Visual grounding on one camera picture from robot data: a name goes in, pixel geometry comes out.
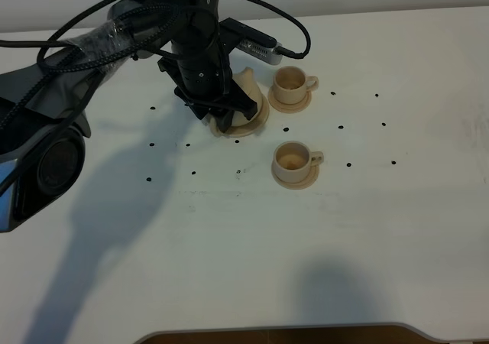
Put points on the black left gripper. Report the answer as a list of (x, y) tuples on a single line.
[(200, 68)]

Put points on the beige teapot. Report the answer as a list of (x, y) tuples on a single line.
[(248, 85)]

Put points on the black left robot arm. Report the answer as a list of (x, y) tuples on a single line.
[(43, 120)]

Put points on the beige teapot saucer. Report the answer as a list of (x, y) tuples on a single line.
[(256, 124)]

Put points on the beige far cup saucer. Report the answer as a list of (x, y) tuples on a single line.
[(289, 108)]

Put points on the beige cup saucer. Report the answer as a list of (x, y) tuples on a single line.
[(289, 108), (285, 179)]

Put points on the beige far teacup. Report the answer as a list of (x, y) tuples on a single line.
[(291, 85)]

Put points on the beige teacup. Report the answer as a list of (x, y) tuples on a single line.
[(291, 85), (295, 155)]

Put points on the beige near teacup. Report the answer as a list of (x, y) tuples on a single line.
[(295, 155)]

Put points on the beige near cup saucer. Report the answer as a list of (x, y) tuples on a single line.
[(285, 179)]

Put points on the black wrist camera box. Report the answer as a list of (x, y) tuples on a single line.
[(235, 34)]

